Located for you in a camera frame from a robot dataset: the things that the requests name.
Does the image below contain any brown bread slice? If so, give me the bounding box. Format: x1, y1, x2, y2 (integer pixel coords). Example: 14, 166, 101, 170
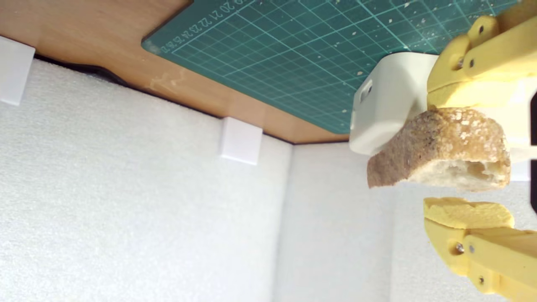
367, 107, 511, 192

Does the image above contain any white square block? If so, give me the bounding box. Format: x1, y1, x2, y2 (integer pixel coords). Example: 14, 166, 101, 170
349, 52, 537, 182

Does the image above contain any white wall clip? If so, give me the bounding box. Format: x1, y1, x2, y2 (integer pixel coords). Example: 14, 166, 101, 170
0, 36, 36, 106
219, 117, 263, 166

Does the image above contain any green cutting mat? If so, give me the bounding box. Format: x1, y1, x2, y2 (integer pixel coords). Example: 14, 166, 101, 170
141, 0, 521, 135

